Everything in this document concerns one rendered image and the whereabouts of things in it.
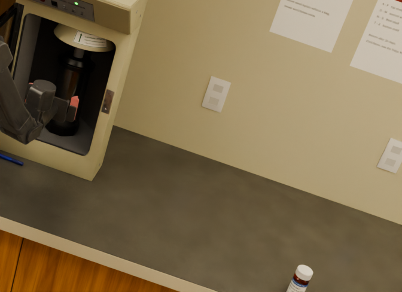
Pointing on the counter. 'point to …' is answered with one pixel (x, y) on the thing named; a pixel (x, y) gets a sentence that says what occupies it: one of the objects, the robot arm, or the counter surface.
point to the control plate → (62, 3)
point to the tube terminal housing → (76, 161)
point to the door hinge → (16, 32)
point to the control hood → (105, 7)
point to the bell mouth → (82, 39)
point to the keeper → (107, 101)
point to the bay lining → (97, 75)
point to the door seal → (12, 24)
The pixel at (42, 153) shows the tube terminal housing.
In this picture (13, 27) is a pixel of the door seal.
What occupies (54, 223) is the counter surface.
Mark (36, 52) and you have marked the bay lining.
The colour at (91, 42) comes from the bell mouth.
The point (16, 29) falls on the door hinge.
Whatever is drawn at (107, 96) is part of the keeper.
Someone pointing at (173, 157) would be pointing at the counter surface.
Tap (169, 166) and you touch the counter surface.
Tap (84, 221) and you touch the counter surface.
